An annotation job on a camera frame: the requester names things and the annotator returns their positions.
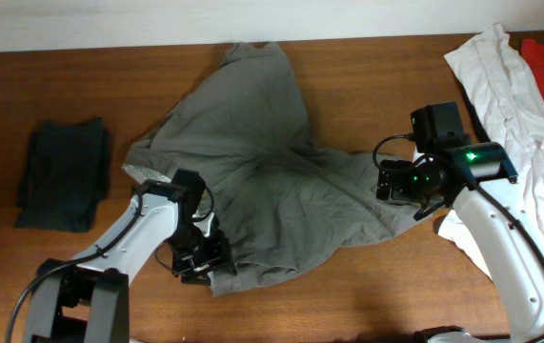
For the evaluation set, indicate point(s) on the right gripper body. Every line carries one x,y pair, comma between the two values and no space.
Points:
409,184

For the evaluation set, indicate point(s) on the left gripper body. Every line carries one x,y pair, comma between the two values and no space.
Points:
192,250

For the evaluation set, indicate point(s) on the grey shorts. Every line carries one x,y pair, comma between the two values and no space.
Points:
285,204

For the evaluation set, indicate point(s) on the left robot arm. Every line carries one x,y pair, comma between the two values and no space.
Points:
86,299

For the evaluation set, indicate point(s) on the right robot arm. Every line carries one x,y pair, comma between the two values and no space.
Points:
479,182

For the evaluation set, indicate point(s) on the white shirt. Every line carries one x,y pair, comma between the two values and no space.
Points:
500,85

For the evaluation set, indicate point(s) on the folded black garment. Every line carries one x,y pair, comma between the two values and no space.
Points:
66,176

